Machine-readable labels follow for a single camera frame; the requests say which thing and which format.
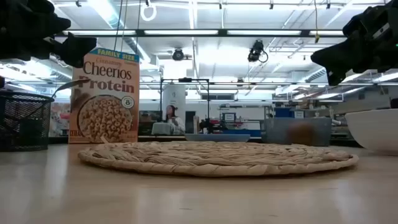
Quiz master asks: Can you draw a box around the colourful floral poster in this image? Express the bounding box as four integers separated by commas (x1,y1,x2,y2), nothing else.
49,102,71,138

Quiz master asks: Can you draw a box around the black mesh cup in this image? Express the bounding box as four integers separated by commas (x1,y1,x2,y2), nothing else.
0,90,55,152

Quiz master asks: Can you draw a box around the white cable loop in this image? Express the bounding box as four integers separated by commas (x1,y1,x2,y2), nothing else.
140,2,157,22

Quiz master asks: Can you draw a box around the round woven placemat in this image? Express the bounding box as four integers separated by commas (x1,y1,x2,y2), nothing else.
77,141,360,178

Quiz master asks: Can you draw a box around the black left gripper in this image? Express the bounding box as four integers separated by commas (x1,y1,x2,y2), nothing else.
0,0,98,68

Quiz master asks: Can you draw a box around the person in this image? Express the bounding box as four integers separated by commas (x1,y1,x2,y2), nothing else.
164,105,187,135

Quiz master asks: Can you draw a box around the black aluminium rig frame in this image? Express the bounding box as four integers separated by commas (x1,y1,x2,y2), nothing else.
54,29,346,39

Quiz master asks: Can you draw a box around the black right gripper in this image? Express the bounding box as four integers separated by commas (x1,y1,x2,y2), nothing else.
310,0,398,86

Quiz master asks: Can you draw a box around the black metal stand frame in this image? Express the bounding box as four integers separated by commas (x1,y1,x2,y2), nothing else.
159,77,211,133

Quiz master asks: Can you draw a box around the white cylindrical column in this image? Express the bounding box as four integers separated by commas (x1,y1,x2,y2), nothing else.
162,83,187,121

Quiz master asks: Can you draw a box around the round black ceiling fixture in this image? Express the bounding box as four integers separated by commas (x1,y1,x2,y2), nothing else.
172,48,185,62

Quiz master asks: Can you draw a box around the Cheerios Protein cereal box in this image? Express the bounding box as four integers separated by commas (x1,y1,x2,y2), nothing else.
68,47,141,144

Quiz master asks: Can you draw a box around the white bowl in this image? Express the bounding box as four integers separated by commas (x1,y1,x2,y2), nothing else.
344,108,398,156

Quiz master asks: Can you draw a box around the hanging cable with yellow plug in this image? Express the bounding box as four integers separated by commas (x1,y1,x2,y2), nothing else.
313,0,321,44

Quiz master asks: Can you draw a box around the grey plastic bin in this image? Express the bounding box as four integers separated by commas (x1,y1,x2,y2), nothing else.
261,117,333,147

